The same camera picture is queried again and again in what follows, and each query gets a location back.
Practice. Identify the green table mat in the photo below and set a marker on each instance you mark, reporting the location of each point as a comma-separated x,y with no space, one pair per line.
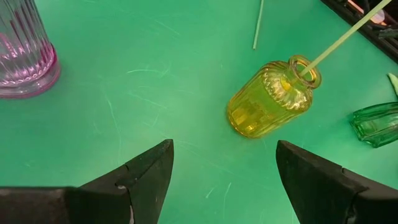
155,62

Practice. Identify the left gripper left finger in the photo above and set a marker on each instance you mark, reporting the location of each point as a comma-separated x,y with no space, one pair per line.
140,186

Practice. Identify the yellow ribbed glass vase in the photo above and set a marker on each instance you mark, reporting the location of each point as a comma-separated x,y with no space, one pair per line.
267,102

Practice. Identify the purple ribbed glass vase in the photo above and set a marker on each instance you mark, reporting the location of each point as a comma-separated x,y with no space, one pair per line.
25,62

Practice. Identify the green glass vase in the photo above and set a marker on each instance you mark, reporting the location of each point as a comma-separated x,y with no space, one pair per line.
376,124

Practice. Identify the black aluminium table frame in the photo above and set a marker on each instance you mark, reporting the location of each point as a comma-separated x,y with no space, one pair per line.
382,43

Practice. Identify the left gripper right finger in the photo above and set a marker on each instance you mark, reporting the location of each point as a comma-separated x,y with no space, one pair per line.
326,193

